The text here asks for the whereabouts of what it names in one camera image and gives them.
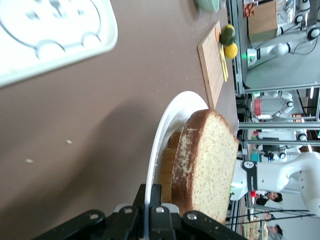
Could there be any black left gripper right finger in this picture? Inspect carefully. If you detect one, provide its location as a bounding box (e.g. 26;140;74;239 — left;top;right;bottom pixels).
149;184;181;240

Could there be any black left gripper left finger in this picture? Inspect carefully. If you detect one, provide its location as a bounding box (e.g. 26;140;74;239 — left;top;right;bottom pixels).
107;184;147;240

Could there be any white round plate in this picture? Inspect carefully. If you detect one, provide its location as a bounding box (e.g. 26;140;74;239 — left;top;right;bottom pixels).
144;90;210;208

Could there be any dark haired person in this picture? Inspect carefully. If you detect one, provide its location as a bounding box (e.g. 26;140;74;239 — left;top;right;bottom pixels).
266;223;285;238
254;191;284;207

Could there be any yellow plastic fork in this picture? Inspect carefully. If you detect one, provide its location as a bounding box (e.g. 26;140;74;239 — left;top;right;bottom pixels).
219;53;229;83

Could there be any wooden cutting board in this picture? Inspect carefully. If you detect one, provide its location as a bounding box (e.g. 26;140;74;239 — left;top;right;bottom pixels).
197;19;226;110

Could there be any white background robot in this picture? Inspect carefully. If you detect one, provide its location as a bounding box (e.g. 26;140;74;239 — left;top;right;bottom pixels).
249;24;320;67
264;90;295;118

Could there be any yellow plastic knife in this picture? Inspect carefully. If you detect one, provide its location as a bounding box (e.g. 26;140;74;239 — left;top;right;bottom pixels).
218;45;226;66

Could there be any yellow lemon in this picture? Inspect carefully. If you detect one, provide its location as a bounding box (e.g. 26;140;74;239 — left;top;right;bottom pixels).
224;42;239;60

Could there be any cream bear print tray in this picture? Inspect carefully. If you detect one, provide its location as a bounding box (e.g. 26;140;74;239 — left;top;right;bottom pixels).
0;0;119;89

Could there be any dark green avocado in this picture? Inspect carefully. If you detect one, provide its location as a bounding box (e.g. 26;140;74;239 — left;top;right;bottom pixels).
219;24;237;47

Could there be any pale green bowl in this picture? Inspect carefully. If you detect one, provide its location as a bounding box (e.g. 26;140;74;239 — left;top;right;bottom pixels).
194;0;221;13

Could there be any brown cardboard box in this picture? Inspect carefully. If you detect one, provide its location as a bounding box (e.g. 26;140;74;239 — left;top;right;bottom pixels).
247;0;279;44

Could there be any aluminium frame post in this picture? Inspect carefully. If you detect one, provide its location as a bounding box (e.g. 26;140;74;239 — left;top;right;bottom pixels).
229;0;249;95

